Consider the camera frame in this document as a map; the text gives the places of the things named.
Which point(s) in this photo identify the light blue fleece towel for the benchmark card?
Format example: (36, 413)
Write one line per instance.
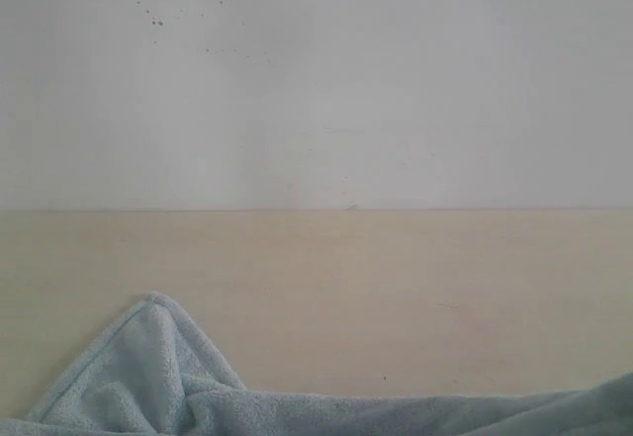
(153, 371)

